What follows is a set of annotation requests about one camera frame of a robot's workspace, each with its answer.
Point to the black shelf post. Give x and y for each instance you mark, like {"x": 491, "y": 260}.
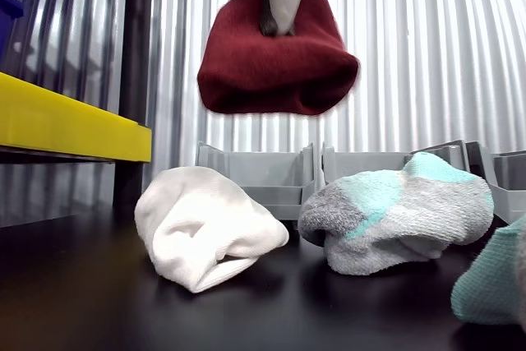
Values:
{"x": 135, "y": 59}

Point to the grey plastic storage bin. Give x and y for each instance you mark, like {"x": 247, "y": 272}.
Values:
{"x": 509, "y": 186}
{"x": 361, "y": 166}
{"x": 263, "y": 186}

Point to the blue plastic bin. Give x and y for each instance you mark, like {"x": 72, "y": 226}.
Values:
{"x": 8, "y": 10}

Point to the grey and teal sock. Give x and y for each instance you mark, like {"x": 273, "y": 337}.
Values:
{"x": 489, "y": 285}
{"x": 390, "y": 211}

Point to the white sock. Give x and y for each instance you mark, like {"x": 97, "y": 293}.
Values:
{"x": 197, "y": 223}

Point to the dark red sock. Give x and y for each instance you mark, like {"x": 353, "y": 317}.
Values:
{"x": 267, "y": 75}

